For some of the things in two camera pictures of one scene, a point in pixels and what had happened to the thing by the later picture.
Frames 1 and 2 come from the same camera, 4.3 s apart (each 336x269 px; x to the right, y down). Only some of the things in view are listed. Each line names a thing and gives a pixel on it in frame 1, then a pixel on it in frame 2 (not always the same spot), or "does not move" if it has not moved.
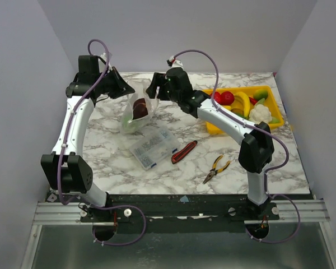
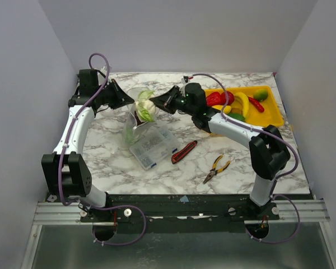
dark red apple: [139, 111] → [137, 120]
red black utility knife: [183, 152] does not move
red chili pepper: [253, 101] does not move
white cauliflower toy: [259, 114] → [145, 109]
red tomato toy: [227, 98] does not move
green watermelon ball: [127, 127] → [129, 135]
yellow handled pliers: [214, 171] does not move
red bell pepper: [219, 98] does not move
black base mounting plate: [179, 213] does not move
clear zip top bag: [130, 125] → [135, 134]
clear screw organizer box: [155, 148] does not move
